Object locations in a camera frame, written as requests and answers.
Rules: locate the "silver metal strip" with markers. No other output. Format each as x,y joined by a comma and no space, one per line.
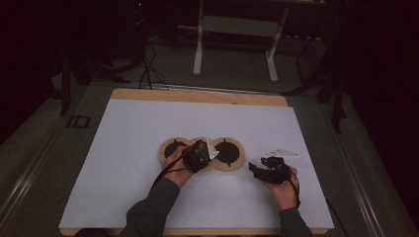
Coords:
214,89

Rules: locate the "metal floor rail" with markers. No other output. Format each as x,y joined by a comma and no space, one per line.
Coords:
359,184
29,171

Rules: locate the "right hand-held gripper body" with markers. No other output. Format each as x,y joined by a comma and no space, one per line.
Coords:
275,173

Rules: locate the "person's right hand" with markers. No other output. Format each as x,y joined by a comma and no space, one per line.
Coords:
285,196

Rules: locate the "person's left hand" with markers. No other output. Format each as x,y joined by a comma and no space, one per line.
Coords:
178,174

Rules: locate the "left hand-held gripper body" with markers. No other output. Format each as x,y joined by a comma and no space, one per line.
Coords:
197,156

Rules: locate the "white metal stand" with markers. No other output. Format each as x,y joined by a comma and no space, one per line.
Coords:
197,56

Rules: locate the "wooden peanut-shaped puzzle board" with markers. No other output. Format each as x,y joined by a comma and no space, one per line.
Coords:
238,163

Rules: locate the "black metal stand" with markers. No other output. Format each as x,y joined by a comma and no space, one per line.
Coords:
336,108
66,92

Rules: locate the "white table mat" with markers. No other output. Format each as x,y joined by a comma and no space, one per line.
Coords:
131,131

